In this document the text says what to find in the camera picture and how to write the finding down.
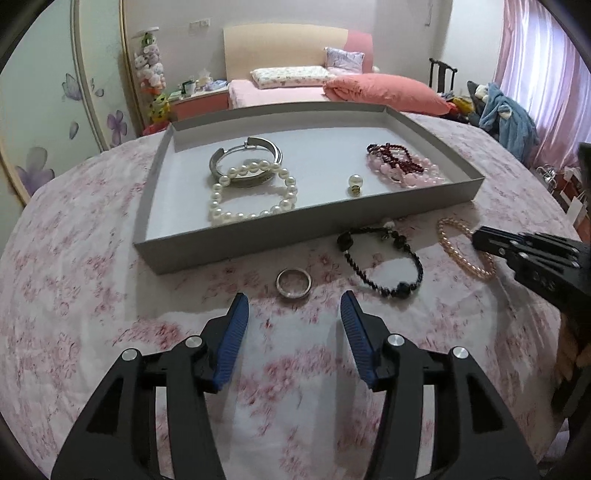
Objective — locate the pink floral tablecloth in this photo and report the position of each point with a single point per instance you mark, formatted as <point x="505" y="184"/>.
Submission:
<point x="138" y="323"/>

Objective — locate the pink quilt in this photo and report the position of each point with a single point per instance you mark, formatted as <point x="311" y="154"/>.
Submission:
<point x="388" y="94"/>

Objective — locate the grey cardboard tray box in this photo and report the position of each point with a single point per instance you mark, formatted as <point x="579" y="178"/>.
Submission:
<point x="314" y="152"/>

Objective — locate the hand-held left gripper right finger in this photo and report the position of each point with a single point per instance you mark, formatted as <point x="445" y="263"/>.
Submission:
<point x="358" y="341"/>

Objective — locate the wall switch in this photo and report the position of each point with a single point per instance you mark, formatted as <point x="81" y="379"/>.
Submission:
<point x="202" y="21"/>

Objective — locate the pink curtain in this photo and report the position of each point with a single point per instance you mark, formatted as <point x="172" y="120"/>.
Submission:
<point x="540" y="69"/>

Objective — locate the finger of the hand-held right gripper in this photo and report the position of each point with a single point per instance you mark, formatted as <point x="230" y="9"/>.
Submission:
<point x="545" y="263"/>
<point x="489" y="240"/>

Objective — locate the bed with pink sheet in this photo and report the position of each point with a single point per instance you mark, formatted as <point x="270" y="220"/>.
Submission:
<point x="277" y="97"/>

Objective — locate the white cup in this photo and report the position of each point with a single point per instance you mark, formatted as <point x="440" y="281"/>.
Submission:
<point x="188" y="86"/>

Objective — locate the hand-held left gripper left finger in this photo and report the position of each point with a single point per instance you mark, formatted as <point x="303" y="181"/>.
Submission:
<point x="231" y="341"/>

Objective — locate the beige and pink headboard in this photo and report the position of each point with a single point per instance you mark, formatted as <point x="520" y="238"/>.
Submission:
<point x="277" y="46"/>

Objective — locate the stuffed toy stack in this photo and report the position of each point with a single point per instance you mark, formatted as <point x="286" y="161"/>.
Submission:
<point x="150" y="64"/>

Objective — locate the blue garment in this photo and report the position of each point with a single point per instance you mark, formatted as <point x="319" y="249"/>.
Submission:
<point x="508" y="120"/>

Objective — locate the pearl earring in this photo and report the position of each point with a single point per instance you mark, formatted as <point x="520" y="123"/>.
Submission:
<point x="354" y="181"/>

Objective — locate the tissue box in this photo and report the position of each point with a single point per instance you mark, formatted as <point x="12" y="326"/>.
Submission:
<point x="203" y="76"/>

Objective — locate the red bin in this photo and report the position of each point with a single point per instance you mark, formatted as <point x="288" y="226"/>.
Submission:
<point x="154" y="129"/>

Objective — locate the floral white pillow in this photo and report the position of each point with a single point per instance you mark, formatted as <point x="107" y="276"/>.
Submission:
<point x="288" y="76"/>

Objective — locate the wardrobe with flower doors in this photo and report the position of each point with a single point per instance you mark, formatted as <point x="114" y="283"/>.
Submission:
<point x="46" y="92"/>

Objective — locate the wide silver bangle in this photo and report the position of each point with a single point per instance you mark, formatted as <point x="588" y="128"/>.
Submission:
<point x="270" y="150"/>

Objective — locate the thin silver bangle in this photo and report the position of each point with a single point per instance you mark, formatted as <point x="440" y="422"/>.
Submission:
<point x="251" y="141"/>

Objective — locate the person's right hand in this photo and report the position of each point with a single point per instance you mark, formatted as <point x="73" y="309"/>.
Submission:
<point x="572" y="357"/>

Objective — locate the pink nightstand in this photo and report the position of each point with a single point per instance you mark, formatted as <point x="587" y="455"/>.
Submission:
<point x="198" y="104"/>

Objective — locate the small lilac pillow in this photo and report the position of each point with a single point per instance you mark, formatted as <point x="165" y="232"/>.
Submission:
<point x="344" y="60"/>

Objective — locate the black wooden chair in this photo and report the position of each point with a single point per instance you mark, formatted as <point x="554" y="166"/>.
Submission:
<point x="441" y="74"/>

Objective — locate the blue cloth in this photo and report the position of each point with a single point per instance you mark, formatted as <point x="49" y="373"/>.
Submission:
<point x="217" y="84"/>

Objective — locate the yellow plush toy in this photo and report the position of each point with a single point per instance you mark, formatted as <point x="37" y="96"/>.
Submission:
<point x="159" y="107"/>

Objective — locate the white paper bag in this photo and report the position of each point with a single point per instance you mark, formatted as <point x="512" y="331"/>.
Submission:
<point x="575" y="207"/>

